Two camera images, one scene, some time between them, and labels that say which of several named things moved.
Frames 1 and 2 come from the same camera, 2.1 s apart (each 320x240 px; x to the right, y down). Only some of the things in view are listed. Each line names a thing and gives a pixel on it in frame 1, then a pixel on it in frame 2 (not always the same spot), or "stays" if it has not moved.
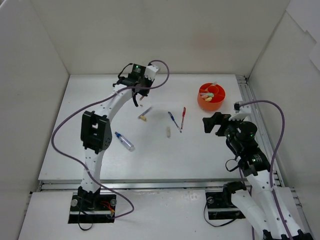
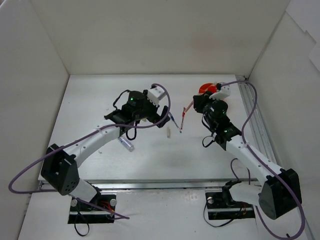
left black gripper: [141, 87] → [158, 117]
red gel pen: [183, 115] stays
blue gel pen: [173, 118] stays
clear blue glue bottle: [125, 142] stays
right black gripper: [220, 123] → [197, 104]
